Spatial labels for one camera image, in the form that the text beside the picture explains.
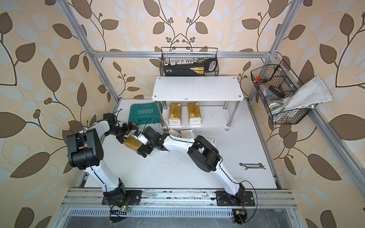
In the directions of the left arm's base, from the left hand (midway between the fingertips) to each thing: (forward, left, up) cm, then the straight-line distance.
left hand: (134, 131), depth 96 cm
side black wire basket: (+18, -89, +28) cm, 95 cm away
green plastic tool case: (+16, -4, 0) cm, 16 cm away
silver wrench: (-21, -76, -4) cm, 79 cm away
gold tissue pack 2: (+8, -28, +9) cm, 30 cm away
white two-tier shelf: (+10, -42, +30) cm, 53 cm away
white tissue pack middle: (-2, -36, +1) cm, 36 cm away
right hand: (-10, -8, -1) cm, 13 cm away
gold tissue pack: (+8, -41, +9) cm, 42 cm away
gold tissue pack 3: (-9, -1, +1) cm, 10 cm away
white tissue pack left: (0, -26, -1) cm, 26 cm away
